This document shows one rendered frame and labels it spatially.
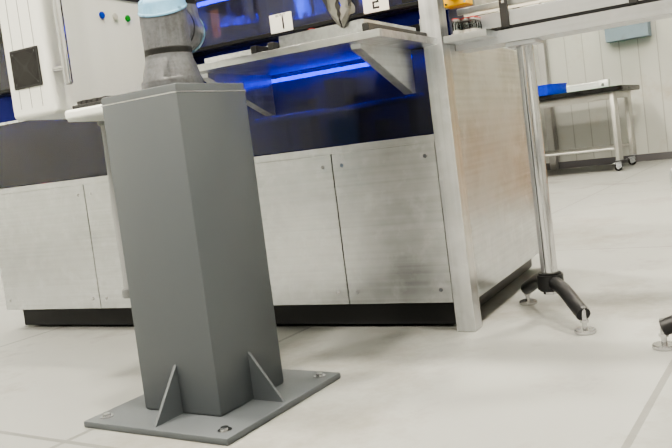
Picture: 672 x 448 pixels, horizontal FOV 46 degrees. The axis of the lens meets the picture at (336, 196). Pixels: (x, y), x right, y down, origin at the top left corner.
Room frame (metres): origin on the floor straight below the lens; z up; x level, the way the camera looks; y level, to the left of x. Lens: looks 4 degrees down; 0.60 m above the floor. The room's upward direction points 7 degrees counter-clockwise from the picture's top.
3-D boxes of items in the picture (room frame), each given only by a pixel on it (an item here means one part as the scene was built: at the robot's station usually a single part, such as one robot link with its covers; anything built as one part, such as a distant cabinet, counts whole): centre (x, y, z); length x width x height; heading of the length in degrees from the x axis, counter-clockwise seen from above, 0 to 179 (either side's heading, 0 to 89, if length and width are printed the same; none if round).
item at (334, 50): (2.35, 0.03, 0.87); 0.70 x 0.48 x 0.02; 61
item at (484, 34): (2.34, -0.46, 0.87); 0.14 x 0.13 x 0.02; 151
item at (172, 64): (1.95, 0.36, 0.84); 0.15 x 0.15 x 0.10
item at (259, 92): (2.46, 0.26, 0.80); 0.34 x 0.03 x 0.13; 151
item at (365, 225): (3.25, 0.30, 0.44); 2.06 x 1.00 x 0.88; 61
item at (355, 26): (2.23, -0.10, 0.90); 0.34 x 0.26 x 0.04; 151
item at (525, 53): (2.37, -0.62, 0.46); 0.09 x 0.09 x 0.77; 61
